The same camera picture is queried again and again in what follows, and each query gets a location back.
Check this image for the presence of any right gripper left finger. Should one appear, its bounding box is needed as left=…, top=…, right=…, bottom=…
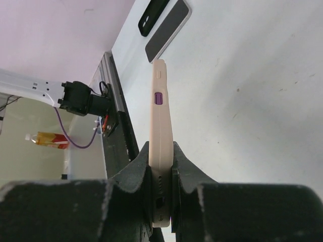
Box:
left=1, top=144, right=152, bottom=241

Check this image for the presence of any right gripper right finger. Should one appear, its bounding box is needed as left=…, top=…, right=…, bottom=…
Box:
left=172, top=144, right=322, bottom=241

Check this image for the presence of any bare phone silver edge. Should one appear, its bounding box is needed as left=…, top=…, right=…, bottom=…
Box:
left=145, top=0, right=192, bottom=63

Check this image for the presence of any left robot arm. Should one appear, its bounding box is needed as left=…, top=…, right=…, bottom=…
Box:
left=1, top=69, right=112, bottom=116

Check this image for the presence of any yellow red drink bottle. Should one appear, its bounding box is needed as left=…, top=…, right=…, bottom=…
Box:
left=25, top=132, right=69, bottom=149

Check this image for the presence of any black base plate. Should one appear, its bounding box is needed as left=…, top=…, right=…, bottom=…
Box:
left=102, top=84, right=139, bottom=178

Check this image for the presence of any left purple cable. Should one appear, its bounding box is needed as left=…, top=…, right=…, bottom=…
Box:
left=54, top=107, right=99, bottom=149

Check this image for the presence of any aluminium frame rail front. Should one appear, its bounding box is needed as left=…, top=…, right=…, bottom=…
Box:
left=98, top=52, right=126, bottom=112

